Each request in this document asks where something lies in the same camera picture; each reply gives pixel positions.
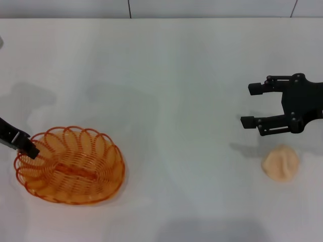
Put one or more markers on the pale beige bread bun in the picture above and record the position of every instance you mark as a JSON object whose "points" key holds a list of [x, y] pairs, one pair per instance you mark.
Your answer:
{"points": [[280, 162]]}

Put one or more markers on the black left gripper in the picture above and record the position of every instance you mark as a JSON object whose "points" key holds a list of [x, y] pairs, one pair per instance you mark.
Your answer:
{"points": [[5, 131]]}

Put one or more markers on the orange woven plastic basket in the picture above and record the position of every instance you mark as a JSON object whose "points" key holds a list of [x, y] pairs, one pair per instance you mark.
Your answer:
{"points": [[75, 174]]}

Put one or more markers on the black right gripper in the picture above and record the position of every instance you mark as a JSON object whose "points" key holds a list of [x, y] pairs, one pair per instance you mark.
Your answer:
{"points": [[302, 100]]}

